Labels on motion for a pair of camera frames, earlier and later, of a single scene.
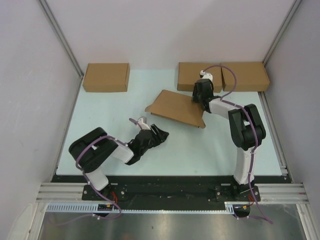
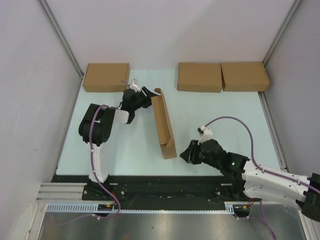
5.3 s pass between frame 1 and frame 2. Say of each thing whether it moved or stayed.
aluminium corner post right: stayed
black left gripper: moved
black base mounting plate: stayed
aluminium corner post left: stayed
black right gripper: moved
